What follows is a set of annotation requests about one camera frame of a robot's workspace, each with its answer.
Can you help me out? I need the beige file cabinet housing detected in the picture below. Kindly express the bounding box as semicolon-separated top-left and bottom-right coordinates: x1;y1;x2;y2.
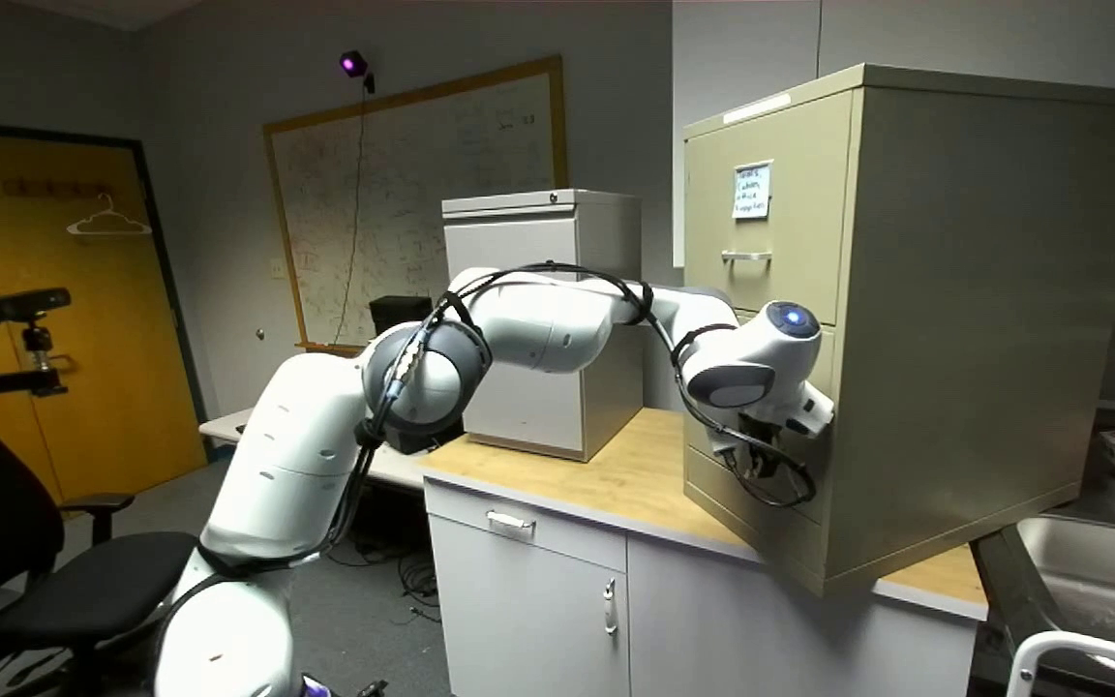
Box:
680;63;1115;600

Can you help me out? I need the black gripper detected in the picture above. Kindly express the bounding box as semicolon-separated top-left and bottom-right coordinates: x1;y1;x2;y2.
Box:
709;412;793;483

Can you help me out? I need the grey two-drawer file cabinet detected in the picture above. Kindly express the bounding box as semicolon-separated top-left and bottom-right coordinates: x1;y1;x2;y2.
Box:
439;186;651;464

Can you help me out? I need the purple-lit wall camera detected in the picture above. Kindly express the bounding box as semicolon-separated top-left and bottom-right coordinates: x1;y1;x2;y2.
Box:
333;48;381;98

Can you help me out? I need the beige drawer with paper label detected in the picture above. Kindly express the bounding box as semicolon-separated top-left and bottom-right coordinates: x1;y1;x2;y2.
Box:
680;91;865;329

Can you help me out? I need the white tube frame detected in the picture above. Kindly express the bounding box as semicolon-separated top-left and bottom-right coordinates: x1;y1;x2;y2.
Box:
1004;629;1115;697

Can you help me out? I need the thin hanging camera cable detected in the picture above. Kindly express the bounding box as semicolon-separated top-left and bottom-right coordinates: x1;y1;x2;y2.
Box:
342;87;371;316

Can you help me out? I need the black camera on stand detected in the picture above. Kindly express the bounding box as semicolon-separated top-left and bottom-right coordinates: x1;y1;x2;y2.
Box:
0;282;79;403

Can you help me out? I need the steel sink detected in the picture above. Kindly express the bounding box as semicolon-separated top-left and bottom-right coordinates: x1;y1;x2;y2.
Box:
1011;506;1115;667

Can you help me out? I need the white clothes hanger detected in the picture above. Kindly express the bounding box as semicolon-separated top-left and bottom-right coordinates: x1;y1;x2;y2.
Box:
61;202;158;243

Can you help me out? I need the white base cabinet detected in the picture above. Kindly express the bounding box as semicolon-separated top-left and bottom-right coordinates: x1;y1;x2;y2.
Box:
422;473;982;697

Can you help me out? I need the wood-framed whiteboard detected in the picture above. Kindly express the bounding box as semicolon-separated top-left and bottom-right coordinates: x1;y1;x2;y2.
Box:
258;54;573;362

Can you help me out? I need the small black monitor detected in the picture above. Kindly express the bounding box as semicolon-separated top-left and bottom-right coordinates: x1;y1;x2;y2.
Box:
369;289;440;342

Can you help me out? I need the white paper label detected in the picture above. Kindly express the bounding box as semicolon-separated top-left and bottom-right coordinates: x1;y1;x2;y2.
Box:
728;158;777;226

